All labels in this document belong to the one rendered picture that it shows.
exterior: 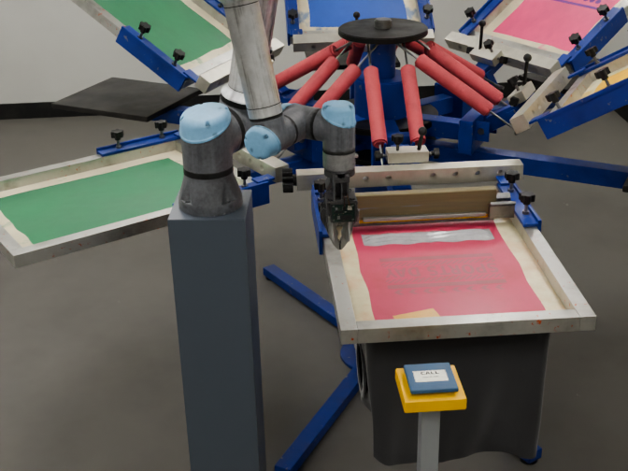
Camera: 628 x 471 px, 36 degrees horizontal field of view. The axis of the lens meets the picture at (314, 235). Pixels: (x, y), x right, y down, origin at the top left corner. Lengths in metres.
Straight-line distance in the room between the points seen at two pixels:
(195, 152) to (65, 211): 0.85
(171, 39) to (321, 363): 1.38
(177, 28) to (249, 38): 1.79
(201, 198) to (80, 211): 0.80
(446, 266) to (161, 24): 1.74
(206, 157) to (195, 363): 0.53
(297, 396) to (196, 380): 1.30
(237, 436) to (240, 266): 0.49
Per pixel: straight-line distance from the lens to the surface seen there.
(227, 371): 2.45
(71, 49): 6.92
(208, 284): 2.33
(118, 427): 3.67
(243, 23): 2.10
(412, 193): 2.73
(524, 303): 2.42
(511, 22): 4.11
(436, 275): 2.52
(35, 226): 2.93
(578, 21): 3.96
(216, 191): 2.26
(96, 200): 3.06
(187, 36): 3.86
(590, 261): 4.82
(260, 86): 2.11
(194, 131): 2.22
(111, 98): 4.07
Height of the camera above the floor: 2.12
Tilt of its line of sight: 25 degrees down
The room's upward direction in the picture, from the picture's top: 1 degrees counter-clockwise
